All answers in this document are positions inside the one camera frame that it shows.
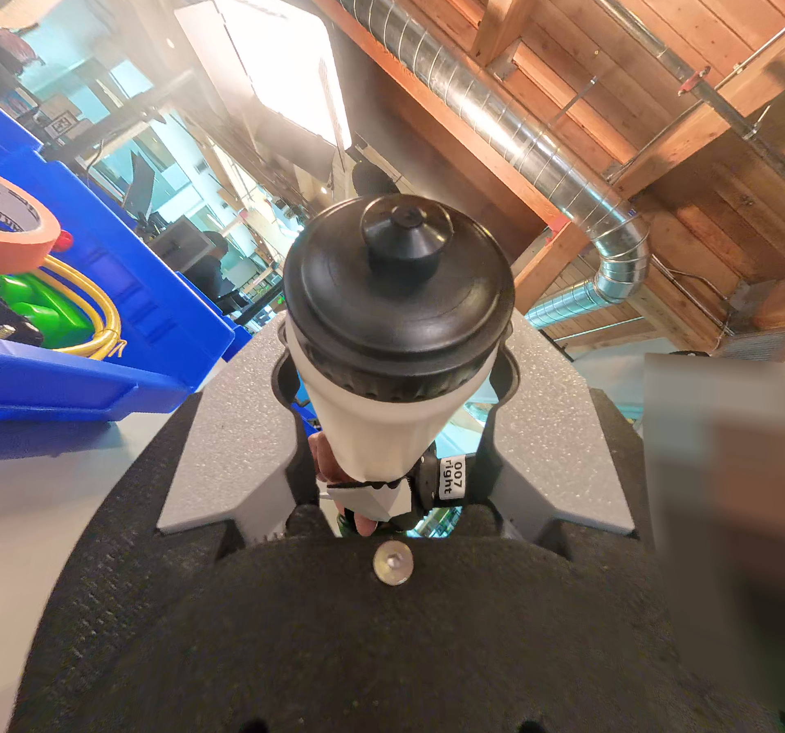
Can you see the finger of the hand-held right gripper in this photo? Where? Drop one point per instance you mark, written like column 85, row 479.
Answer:
column 368, row 496

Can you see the red transparent cube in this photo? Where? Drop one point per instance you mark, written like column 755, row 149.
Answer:
column 61, row 241

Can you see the white squeeze bottle black cap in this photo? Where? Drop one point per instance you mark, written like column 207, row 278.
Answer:
column 399, row 304

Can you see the person's right hand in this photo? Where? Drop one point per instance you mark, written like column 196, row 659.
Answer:
column 329, row 457

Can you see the green plastic block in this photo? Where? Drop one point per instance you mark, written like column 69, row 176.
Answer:
column 27, row 310

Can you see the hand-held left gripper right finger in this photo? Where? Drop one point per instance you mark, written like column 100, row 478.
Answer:
column 558, row 451

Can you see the silver ceiling duct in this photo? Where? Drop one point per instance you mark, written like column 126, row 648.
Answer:
column 491, row 120

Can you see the orange tape roll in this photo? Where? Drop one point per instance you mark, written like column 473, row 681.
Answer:
column 22, row 224

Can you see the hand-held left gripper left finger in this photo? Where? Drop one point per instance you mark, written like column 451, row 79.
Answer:
column 233, row 451

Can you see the metal ceiling pipe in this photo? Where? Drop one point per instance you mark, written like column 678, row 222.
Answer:
column 675, row 65

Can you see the blue plastic bin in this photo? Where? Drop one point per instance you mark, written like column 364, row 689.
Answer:
column 135, row 292

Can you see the studio light panel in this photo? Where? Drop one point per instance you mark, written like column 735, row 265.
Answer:
column 276, row 65

